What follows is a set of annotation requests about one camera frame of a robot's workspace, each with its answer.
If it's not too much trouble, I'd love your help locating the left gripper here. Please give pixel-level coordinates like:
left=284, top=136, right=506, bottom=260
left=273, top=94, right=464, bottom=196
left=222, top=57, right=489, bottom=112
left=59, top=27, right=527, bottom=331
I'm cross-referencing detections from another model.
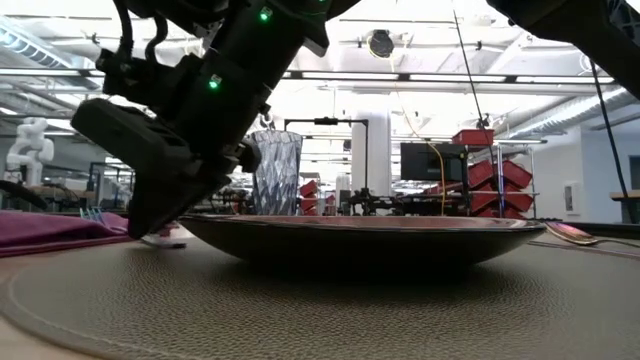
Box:
left=69, top=97, right=264, bottom=240

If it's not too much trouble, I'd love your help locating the magenta cloth napkin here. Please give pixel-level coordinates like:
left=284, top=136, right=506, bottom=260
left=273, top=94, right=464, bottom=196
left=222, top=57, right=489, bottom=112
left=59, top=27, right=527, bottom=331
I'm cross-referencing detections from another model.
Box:
left=0, top=209, right=134, bottom=259

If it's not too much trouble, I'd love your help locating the clear faceted glass tumbler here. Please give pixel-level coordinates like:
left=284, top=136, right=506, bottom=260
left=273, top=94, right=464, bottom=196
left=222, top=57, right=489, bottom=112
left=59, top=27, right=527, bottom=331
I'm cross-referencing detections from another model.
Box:
left=249, top=130, right=304, bottom=217

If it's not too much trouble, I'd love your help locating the round grey placemat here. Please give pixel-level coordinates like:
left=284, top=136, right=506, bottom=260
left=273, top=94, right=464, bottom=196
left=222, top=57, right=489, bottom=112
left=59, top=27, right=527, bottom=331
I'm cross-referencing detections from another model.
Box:
left=0, top=234, right=640, bottom=360

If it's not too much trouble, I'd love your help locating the dark round plate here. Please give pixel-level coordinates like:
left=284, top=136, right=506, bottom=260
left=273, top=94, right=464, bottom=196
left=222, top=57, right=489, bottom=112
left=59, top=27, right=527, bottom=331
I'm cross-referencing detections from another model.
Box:
left=179, top=214, right=547, bottom=269

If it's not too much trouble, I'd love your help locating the black gantry stand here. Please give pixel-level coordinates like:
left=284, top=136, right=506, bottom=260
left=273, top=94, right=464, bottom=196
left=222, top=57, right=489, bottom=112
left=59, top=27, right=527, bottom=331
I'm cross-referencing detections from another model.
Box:
left=284, top=117, right=370, bottom=201

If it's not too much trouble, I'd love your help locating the white round pillar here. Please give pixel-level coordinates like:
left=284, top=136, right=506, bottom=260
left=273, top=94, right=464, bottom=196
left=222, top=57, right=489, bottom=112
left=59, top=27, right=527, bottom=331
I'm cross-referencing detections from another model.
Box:
left=351, top=109, right=393, bottom=199

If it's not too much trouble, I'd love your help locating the long white light bar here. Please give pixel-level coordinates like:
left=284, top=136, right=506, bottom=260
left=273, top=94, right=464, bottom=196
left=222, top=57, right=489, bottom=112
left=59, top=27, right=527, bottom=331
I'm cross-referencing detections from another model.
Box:
left=0, top=68, right=616, bottom=84

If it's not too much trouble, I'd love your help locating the black monitor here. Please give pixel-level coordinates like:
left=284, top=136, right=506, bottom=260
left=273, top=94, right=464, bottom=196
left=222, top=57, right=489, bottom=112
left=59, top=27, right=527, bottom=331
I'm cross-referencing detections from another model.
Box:
left=399, top=142, right=469, bottom=182

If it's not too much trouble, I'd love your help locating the metal shelf rack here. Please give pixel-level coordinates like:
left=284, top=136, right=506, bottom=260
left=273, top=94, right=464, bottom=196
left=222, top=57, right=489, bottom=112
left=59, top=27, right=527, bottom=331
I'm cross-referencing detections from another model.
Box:
left=462, top=139, right=549, bottom=219

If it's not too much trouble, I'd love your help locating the wooden desk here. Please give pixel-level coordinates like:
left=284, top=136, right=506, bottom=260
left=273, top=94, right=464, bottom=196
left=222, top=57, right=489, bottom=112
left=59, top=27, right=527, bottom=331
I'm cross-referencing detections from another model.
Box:
left=609, top=190, right=640, bottom=225

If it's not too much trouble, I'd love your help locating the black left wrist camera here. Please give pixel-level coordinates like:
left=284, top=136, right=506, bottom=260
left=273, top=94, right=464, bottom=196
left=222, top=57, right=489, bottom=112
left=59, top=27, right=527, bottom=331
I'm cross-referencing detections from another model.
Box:
left=94, top=47, right=201, bottom=119

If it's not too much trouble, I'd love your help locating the black left camera cable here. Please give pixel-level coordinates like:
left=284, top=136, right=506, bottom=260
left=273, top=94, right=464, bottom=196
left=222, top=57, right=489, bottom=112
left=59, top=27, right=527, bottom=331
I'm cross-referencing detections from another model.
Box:
left=112, top=0, right=169, bottom=64

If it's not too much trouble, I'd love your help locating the black cable reel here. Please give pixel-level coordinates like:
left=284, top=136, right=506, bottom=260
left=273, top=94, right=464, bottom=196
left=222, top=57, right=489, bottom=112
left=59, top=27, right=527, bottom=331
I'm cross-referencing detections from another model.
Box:
left=368, top=29, right=395, bottom=60

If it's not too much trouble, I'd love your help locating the yellow cable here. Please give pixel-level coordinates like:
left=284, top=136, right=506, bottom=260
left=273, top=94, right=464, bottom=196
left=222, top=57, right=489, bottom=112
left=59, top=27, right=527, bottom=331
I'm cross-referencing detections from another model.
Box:
left=424, top=142, right=447, bottom=216

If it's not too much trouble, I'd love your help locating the thin black cable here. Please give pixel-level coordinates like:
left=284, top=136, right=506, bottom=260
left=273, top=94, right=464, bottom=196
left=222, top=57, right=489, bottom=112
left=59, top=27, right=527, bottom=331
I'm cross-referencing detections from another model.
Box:
left=449, top=0, right=494, bottom=131

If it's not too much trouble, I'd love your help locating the thick black cable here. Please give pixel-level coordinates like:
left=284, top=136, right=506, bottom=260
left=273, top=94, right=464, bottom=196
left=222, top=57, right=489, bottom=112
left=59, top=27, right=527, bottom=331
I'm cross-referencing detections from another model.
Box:
left=589, top=59, right=636, bottom=225

